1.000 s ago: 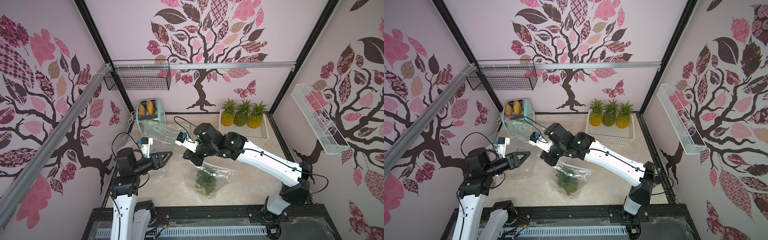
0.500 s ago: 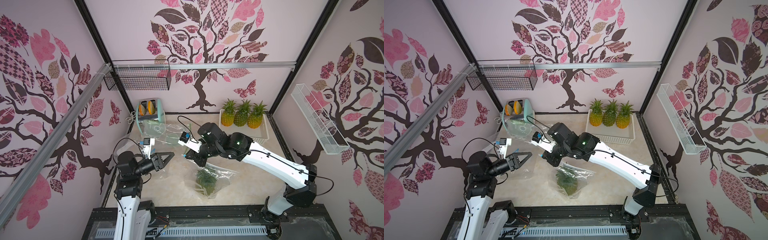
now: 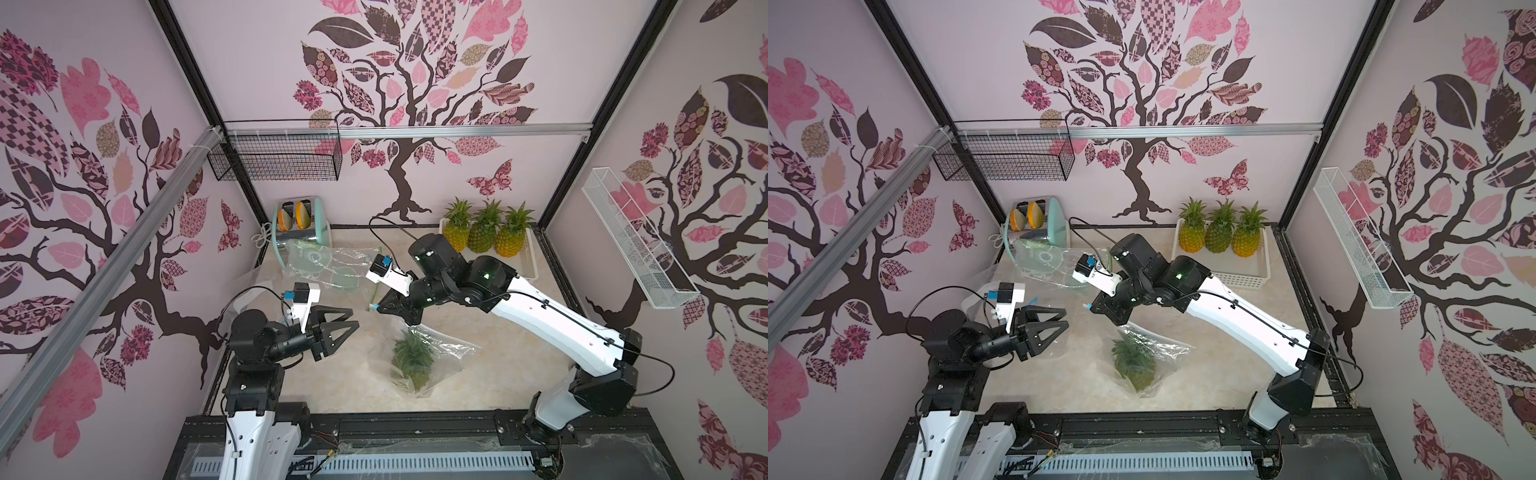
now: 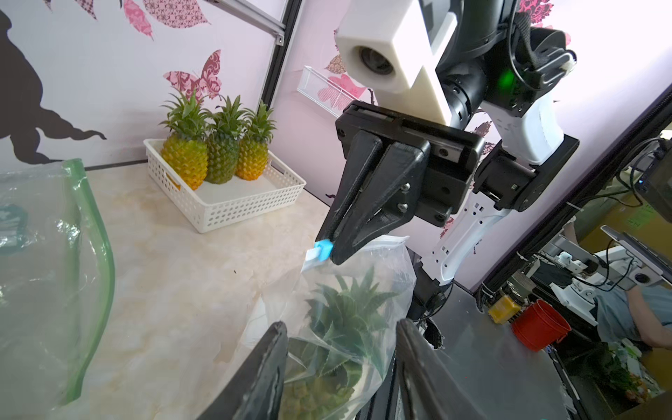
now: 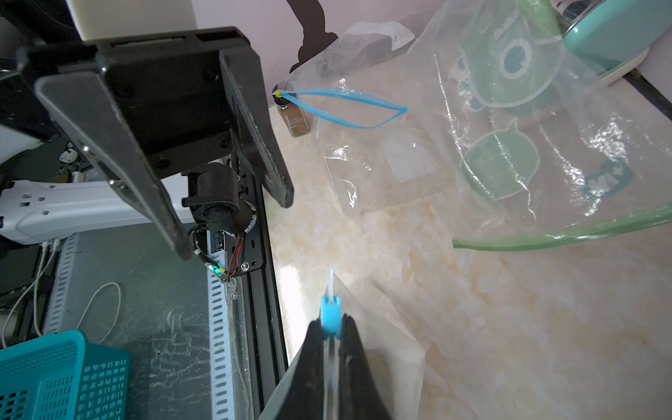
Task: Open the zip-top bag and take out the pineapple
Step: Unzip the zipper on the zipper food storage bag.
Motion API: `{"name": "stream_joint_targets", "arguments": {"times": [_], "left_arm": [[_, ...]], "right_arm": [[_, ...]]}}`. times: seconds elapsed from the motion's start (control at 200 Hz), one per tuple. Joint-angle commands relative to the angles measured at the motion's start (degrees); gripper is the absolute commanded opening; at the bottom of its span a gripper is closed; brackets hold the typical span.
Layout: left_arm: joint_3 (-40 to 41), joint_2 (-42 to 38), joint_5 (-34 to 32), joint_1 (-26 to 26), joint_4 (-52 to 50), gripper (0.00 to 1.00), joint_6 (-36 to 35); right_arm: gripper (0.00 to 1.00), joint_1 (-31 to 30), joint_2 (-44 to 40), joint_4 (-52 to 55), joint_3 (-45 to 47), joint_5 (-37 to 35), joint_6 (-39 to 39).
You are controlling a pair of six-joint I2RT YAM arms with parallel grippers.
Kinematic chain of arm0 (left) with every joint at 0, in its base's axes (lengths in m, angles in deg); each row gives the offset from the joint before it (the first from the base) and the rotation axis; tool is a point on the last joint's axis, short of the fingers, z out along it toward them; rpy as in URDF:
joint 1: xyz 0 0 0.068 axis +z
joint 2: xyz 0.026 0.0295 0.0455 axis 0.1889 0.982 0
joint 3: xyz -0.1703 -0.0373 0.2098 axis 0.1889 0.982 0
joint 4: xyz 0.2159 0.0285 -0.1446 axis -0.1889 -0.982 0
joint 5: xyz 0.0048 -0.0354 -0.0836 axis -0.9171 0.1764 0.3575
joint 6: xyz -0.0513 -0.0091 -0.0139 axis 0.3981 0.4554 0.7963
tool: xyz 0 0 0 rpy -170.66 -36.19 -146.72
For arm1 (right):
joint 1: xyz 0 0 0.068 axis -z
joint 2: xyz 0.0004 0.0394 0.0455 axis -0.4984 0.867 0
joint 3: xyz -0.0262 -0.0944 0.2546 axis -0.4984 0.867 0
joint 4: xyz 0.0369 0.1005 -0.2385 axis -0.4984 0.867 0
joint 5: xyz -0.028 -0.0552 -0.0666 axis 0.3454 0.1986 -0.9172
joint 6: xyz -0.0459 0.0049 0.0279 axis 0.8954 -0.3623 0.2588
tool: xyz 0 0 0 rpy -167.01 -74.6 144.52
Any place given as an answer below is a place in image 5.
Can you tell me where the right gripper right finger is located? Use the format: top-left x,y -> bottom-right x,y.
338,314 -> 392,420

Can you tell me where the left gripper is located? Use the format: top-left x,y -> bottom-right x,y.
17,28 -> 294,261

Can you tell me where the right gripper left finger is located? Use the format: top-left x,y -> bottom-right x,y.
269,318 -> 325,419

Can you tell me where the zip bag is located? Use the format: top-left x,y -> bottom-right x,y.
261,272 -> 426,419

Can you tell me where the zip-top bag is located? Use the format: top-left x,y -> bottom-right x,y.
287,13 -> 430,86

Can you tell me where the blue-zip bag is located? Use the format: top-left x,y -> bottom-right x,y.
278,57 -> 454,218

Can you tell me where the green-zip bag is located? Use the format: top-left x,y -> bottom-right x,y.
402,1 -> 671,251

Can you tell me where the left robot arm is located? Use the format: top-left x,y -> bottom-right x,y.
1,26 -> 294,260

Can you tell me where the white vent strip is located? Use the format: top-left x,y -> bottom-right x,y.
205,230 -> 237,420

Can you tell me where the brown spice jar left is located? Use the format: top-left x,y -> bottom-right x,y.
276,101 -> 311,138

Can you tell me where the teal plastic basket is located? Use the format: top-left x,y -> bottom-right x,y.
1,330 -> 131,419

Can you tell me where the mint green toaster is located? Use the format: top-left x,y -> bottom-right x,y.
551,0 -> 671,84

